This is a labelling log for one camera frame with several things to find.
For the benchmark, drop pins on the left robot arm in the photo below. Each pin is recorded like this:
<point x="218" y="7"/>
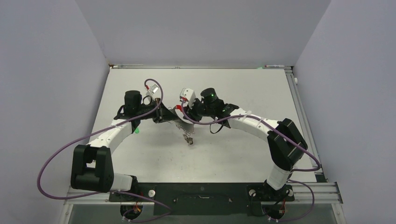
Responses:
<point x="92" y="166"/>

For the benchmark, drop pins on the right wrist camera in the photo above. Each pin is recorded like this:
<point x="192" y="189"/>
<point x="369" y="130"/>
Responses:
<point x="187" y="96"/>

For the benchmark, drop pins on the aluminium frame rail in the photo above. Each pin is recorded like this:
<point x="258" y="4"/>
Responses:
<point x="169" y="193"/>

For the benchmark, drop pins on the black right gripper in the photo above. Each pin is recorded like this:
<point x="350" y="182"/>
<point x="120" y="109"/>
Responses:
<point x="191" y="113"/>

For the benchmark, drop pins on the steel key holder red handle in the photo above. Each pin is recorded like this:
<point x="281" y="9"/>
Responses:
<point x="181" y="122"/>

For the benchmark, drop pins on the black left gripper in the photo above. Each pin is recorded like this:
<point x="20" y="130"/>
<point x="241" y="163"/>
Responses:
<point x="164" y="115"/>

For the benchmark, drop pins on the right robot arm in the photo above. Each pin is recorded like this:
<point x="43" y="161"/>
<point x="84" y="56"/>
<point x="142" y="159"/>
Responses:
<point x="286" y="144"/>

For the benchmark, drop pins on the black mounting base plate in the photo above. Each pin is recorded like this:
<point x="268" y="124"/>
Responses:
<point x="206" y="208"/>

